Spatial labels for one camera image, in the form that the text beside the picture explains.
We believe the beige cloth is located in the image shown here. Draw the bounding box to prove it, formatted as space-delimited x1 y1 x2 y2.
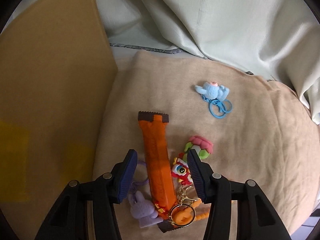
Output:
93 51 319 233

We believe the orange snack bar wrapper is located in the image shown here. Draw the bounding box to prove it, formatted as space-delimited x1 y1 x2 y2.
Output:
138 111 178 233

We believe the purple bunny keychain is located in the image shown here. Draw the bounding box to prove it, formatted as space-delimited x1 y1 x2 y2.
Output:
127 160 164 228

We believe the white curtain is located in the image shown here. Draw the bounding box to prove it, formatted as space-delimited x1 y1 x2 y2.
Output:
96 0 319 123

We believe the orange bead keychain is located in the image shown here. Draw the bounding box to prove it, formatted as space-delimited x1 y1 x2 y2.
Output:
169 185 210 228

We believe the lion dance doll keychain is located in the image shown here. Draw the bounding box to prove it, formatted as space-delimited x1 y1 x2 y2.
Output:
171 135 214 186

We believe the blue plush keychain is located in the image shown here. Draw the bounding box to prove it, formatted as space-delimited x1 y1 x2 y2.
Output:
195 82 233 119

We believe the cardboard box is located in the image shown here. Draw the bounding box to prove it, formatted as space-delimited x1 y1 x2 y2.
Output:
1 0 117 239

